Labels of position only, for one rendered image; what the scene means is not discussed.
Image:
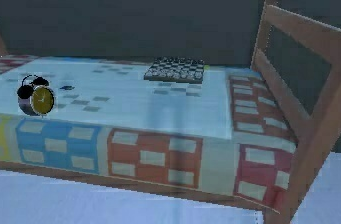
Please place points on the wooden bed with patchwork cover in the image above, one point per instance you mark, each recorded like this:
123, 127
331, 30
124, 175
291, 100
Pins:
151, 110

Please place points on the black and white chessboard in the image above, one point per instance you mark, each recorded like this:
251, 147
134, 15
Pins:
176, 70

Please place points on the black and yellow alarm clock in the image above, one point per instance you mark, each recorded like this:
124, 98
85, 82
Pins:
38, 97

